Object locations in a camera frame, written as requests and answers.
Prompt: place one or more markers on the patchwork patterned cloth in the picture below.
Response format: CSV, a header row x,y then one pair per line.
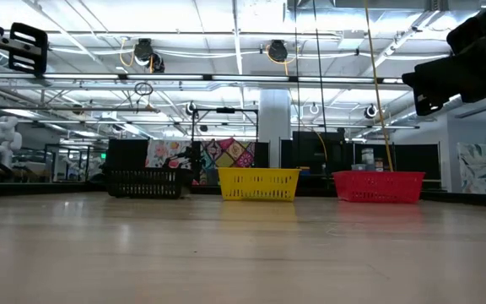
x,y
226,154

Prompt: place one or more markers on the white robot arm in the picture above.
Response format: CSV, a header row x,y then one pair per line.
x,y
4,139

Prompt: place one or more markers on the leaf patterned cloth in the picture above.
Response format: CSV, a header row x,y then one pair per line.
x,y
485,169

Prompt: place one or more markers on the yellow plastic basket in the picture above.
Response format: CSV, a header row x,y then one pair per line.
x,y
260,183

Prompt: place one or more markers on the white pillar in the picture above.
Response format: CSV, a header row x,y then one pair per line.
x,y
274,126

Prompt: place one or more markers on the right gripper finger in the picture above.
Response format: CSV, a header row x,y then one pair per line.
x,y
435,80

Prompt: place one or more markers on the red plastic basket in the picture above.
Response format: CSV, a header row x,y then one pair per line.
x,y
378,188

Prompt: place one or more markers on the black partition panel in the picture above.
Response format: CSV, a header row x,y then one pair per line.
x,y
127,154
306,152
416,158

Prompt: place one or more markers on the black frame stand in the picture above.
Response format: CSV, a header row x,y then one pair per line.
x,y
226,110

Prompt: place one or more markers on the stacked plastic containers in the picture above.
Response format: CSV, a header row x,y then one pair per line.
x,y
368,158

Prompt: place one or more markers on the black plastic basket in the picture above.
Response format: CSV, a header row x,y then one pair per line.
x,y
142,183

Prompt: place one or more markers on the floral patterned cloth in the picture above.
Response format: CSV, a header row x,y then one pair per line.
x,y
163,154

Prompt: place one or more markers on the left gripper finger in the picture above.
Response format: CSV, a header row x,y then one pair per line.
x,y
42,50

